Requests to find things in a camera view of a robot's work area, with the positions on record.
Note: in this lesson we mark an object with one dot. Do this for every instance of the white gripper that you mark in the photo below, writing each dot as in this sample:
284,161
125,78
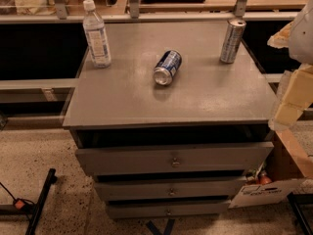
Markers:
302,38

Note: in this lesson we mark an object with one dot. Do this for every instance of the blue pepsi can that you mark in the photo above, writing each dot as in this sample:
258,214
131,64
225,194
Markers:
167,66

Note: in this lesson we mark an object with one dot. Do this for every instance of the tall silver can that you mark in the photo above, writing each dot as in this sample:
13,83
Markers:
233,37

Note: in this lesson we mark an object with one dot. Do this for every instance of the cardboard box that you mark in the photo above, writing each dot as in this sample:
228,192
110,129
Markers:
288,165

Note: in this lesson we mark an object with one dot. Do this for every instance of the orange bottle in box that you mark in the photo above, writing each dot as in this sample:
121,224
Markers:
264,178

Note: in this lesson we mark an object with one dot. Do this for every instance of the black stand leg right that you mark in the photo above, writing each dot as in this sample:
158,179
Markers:
297,201

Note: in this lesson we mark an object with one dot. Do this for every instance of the black stand leg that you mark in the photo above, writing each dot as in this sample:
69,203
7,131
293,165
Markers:
297,201
32,211

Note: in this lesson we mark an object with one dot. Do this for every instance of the grey drawer cabinet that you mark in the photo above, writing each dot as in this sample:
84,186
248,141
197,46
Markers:
206,103

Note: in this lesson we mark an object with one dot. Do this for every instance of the top grey drawer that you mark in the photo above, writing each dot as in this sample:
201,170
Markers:
173,158

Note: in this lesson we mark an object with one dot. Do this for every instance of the clear plastic water bottle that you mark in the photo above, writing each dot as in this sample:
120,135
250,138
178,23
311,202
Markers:
95,31

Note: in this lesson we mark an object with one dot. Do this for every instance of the bottom grey drawer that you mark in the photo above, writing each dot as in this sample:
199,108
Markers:
167,209

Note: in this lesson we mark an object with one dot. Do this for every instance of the black stand leg left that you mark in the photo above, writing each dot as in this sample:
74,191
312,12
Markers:
32,211

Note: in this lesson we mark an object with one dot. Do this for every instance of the metal railing frame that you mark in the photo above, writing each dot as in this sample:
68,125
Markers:
69,11

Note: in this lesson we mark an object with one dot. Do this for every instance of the orange cable clip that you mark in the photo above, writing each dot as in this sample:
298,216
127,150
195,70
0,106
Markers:
19,204

